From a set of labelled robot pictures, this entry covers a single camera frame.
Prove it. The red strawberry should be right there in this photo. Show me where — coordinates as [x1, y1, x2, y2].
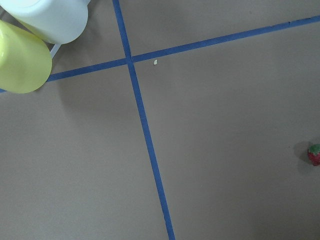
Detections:
[307, 144, 320, 166]

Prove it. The white upturned cup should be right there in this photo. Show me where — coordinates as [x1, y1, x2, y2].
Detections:
[0, 0, 89, 45]

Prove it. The yellow upturned cup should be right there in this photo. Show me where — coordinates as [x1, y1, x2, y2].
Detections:
[0, 20, 52, 94]

